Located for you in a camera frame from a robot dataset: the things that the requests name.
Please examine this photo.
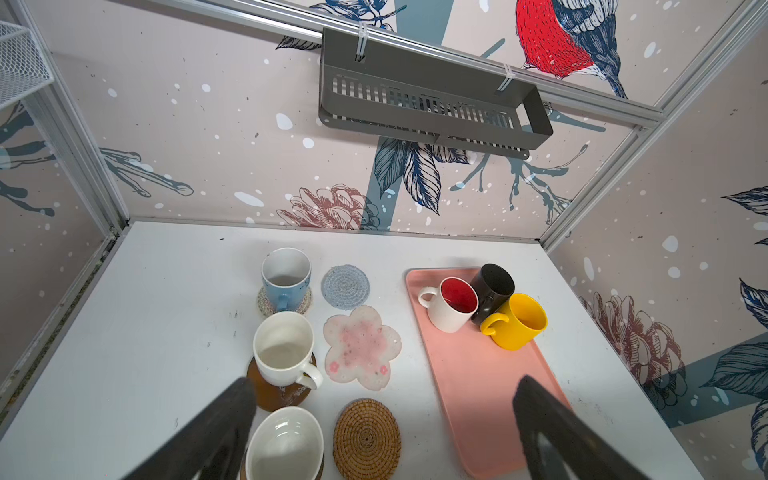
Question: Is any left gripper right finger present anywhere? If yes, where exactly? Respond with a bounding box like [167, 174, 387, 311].
[512, 375, 646, 479]

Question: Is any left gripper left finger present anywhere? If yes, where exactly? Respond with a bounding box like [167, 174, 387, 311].
[127, 377, 257, 479]

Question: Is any small white cup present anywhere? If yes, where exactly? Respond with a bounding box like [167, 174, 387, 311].
[244, 406, 325, 470]

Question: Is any dark brown scratched round coaster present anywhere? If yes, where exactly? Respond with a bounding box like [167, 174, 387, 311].
[246, 358, 312, 412]

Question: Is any pink rectangular tray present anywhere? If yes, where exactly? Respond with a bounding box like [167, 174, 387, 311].
[405, 268, 569, 479]

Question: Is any yellow mug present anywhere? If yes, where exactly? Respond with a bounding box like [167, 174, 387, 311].
[480, 293, 548, 351]

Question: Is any beige woven round coaster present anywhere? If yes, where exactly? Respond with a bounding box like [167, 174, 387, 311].
[256, 287, 313, 317]

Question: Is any rattan woven round coaster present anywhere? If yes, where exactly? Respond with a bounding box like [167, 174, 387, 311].
[333, 398, 402, 479]

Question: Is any pink flower resin coaster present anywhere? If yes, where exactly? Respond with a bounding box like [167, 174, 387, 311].
[323, 305, 402, 391]

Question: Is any light blue mug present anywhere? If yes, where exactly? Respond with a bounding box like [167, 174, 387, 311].
[261, 247, 312, 312]

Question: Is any white mug red inside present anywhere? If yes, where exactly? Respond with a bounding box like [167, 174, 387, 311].
[417, 277, 479, 334]

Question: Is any blue woven round coaster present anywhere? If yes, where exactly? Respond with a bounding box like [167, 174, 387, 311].
[321, 264, 370, 310]

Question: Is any brown wooden round coaster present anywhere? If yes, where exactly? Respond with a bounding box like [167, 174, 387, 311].
[240, 454, 325, 480]

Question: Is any black mug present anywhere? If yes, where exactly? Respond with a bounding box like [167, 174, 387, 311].
[470, 263, 515, 326]

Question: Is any black hanging wire basket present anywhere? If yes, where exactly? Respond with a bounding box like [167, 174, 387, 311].
[318, 29, 553, 159]

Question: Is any white mesh wire shelf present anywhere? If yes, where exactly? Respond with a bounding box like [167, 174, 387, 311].
[0, 21, 55, 109]

